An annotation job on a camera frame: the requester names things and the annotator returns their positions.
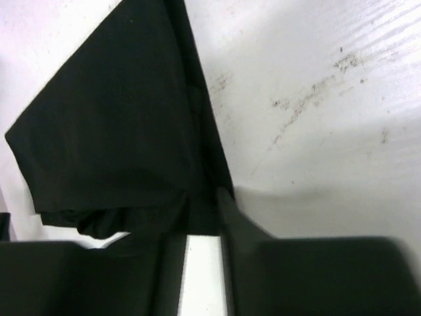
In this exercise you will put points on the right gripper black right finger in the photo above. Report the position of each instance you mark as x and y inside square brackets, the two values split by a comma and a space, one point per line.
[252, 269]

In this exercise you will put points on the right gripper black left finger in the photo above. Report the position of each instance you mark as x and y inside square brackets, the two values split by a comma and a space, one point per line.
[143, 271]

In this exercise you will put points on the black tank top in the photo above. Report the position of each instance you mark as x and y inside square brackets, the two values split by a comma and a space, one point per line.
[123, 137]

